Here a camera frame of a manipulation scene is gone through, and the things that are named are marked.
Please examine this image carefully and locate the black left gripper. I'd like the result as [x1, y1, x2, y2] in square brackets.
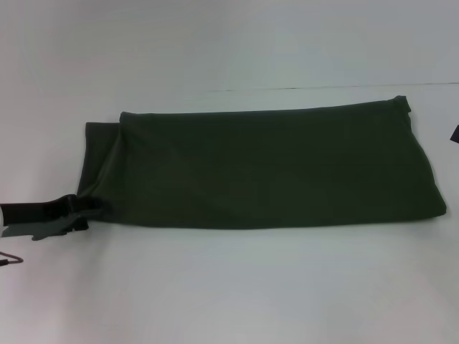
[1, 194, 111, 231]

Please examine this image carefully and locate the dark green t-shirt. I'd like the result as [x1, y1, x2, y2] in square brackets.
[77, 95, 449, 231]

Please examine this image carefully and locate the left gripper cable with plugs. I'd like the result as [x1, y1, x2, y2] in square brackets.
[0, 250, 24, 269]

